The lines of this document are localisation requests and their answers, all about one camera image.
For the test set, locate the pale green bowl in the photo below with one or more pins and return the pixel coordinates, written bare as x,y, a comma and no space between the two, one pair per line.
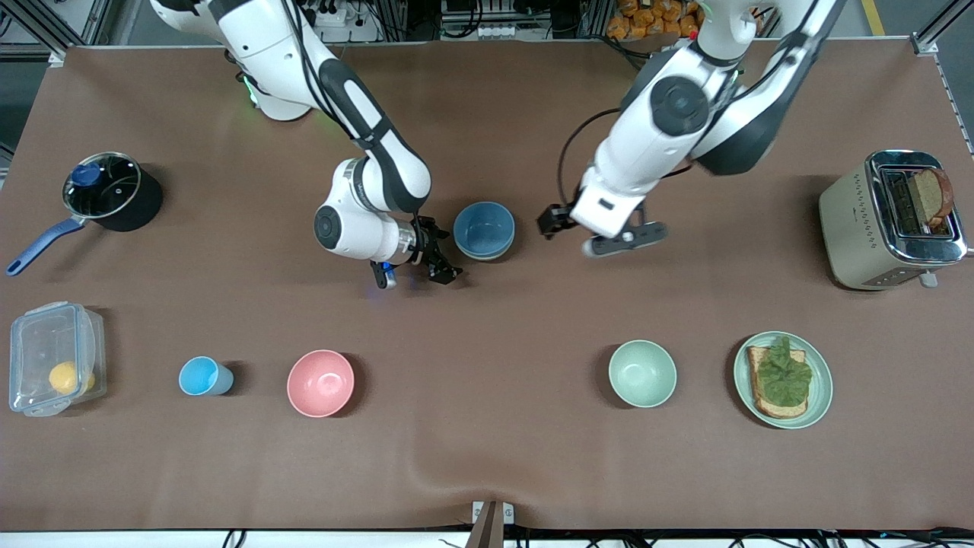
475,257
642,373

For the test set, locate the clear plastic lidded container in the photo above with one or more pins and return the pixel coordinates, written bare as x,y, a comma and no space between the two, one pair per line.
38,342

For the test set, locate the bag of orange snacks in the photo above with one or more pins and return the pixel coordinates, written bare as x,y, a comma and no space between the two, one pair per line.
647,19

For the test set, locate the yellow lemon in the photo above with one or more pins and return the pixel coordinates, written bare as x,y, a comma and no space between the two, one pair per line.
65,377

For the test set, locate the aluminium frame rail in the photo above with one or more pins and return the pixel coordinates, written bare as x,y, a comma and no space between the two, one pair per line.
46,30
940,27

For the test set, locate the brown bread slice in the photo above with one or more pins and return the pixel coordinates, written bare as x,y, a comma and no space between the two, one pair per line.
765,407

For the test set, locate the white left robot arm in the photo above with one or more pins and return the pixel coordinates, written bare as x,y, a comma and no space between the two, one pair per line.
677,103

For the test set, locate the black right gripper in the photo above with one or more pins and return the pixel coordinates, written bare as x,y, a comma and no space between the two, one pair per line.
428,243

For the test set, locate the beige and chrome toaster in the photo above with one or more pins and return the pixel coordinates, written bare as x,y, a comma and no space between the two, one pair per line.
852,228

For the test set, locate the light blue cup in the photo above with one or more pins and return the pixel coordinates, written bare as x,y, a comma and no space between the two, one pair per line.
199,376

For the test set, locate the brown table mat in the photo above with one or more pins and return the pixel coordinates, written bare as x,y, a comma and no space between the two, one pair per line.
487,342

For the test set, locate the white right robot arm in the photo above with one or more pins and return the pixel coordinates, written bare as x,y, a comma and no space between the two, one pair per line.
358,228

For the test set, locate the blue bowl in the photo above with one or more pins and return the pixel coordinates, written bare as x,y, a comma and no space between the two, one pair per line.
485,227

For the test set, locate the brown toast slice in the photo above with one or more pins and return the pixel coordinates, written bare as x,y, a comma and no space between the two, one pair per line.
932,196

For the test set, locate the left arm wrist camera bar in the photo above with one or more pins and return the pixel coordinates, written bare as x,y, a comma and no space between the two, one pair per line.
628,239

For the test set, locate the right arm wrist camera bar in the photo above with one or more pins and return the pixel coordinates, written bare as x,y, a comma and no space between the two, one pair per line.
384,278

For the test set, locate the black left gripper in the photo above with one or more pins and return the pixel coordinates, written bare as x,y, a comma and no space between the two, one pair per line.
553,219

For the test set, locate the glass lid with blue knob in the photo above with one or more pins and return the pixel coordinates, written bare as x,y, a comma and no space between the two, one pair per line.
103,185

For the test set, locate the metal table edge bracket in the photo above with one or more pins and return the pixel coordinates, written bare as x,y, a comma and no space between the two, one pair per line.
492,521

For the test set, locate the white empty power strip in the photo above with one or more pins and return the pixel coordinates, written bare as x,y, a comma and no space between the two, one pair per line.
479,32

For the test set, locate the arm wrist camera bar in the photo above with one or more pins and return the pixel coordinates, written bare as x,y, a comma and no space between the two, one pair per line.
628,239
384,278

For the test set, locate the green lettuce leaf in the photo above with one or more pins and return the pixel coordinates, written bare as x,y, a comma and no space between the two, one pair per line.
784,377

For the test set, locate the pale green plate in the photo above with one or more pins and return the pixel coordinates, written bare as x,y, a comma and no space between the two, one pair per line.
820,384

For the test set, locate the white power strip with plugs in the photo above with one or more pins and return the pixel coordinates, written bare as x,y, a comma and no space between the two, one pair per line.
346,19

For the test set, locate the pink bowl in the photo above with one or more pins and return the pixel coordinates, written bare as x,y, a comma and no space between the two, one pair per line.
320,383

